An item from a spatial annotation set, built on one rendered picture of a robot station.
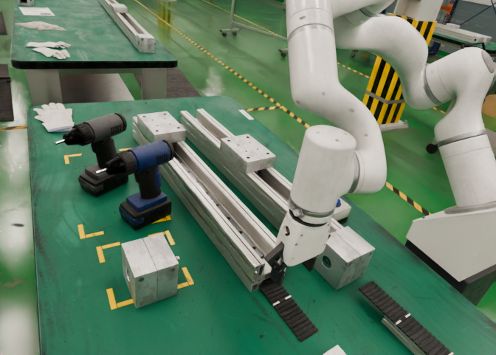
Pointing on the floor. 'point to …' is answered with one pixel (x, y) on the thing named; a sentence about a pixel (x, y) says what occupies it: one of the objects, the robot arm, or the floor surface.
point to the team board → (252, 27)
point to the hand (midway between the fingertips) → (292, 269)
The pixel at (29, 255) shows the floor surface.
